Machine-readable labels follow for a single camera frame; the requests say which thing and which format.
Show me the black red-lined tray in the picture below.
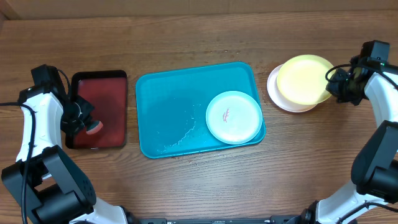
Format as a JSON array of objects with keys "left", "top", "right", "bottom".
[{"left": 66, "top": 70, "right": 127, "bottom": 149}]

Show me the teal plastic tray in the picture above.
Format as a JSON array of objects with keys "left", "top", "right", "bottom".
[{"left": 136, "top": 62, "right": 261, "bottom": 159}]

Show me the light blue plastic plate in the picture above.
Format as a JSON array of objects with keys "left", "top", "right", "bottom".
[{"left": 205, "top": 91, "right": 263, "bottom": 144}]

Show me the white plastic plate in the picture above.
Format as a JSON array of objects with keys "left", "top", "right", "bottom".
[{"left": 267, "top": 64, "right": 316, "bottom": 113}]

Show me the red and green sponge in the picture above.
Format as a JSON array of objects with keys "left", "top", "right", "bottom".
[{"left": 86, "top": 121, "right": 103, "bottom": 135}]

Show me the yellow-green plastic plate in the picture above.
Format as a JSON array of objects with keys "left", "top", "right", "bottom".
[{"left": 276, "top": 55, "right": 333, "bottom": 105}]

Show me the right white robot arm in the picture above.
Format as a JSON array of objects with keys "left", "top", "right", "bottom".
[{"left": 288, "top": 40, "right": 397, "bottom": 223}]

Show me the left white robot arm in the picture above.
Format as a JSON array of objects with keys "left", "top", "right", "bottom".
[{"left": 1, "top": 64, "right": 135, "bottom": 223}]

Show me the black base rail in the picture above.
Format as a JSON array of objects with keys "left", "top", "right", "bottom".
[{"left": 127, "top": 215, "right": 302, "bottom": 224}]

